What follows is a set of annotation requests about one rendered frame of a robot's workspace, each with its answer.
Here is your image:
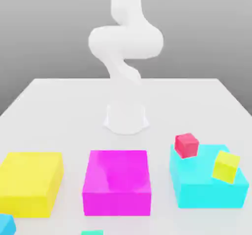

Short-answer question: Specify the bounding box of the large magenta box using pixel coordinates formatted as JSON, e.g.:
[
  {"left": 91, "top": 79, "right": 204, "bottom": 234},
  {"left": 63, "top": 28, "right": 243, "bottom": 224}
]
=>
[{"left": 82, "top": 150, "right": 152, "bottom": 217}]

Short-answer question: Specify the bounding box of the small red cube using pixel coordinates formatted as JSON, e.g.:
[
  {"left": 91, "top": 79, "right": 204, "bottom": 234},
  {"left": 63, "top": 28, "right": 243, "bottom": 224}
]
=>
[{"left": 174, "top": 133, "right": 200, "bottom": 159}]

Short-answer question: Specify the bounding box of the large yellow box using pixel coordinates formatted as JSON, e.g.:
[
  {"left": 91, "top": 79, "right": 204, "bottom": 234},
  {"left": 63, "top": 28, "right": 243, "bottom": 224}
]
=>
[{"left": 0, "top": 152, "right": 64, "bottom": 218}]

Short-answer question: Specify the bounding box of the small yellow cube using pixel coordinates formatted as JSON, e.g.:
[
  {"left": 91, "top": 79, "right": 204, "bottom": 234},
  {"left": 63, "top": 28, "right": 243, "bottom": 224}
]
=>
[{"left": 212, "top": 150, "right": 241, "bottom": 185}]

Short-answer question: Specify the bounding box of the small blue cube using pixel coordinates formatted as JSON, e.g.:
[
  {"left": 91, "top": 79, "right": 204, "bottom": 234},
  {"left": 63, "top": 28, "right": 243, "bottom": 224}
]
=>
[{"left": 0, "top": 213, "right": 17, "bottom": 235}]

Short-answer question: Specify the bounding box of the large cyan box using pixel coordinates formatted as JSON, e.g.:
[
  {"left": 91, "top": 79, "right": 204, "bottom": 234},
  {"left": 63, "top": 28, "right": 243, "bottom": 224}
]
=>
[{"left": 169, "top": 144, "right": 250, "bottom": 209}]

